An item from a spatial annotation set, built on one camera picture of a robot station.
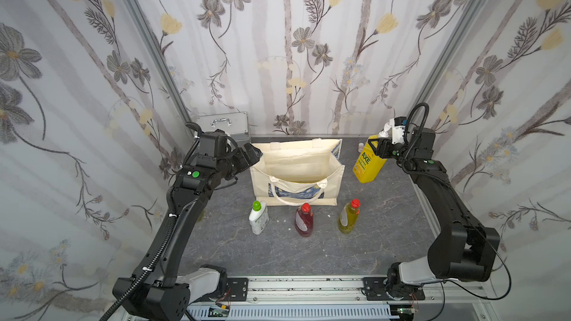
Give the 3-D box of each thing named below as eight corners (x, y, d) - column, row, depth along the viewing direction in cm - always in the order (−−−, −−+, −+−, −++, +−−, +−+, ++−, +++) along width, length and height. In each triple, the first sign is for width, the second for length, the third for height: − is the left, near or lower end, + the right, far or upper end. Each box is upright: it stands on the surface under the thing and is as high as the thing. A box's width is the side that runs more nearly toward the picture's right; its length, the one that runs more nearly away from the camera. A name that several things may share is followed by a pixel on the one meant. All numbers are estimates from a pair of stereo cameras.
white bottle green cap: (253, 233, 89) (245, 212, 74) (264, 217, 93) (259, 195, 78) (259, 236, 88) (253, 216, 73) (270, 220, 92) (266, 198, 77)
